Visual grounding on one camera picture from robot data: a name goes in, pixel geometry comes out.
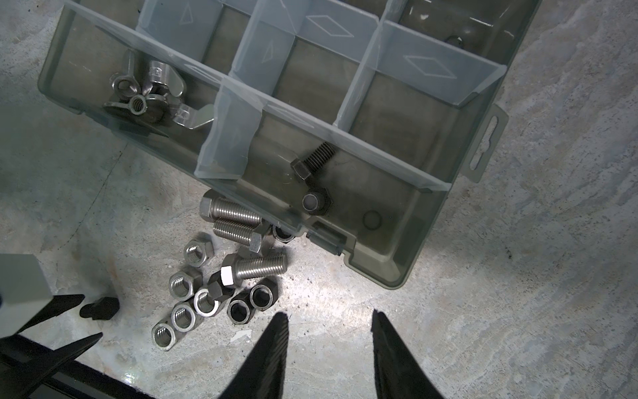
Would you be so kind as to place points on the black hex bolt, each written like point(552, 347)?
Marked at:
point(307, 168)
point(317, 201)

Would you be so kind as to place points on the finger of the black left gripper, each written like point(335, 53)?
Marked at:
point(23, 379)
point(57, 306)

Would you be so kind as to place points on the grey transparent organizer box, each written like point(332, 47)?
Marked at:
point(404, 91)

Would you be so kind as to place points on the pile of bolts and nuts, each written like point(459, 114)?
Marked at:
point(245, 283)

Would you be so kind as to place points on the small black screw apart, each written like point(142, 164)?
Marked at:
point(103, 309)

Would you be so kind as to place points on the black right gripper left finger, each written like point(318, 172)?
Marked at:
point(263, 373)

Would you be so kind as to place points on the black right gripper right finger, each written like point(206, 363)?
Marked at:
point(397, 373)

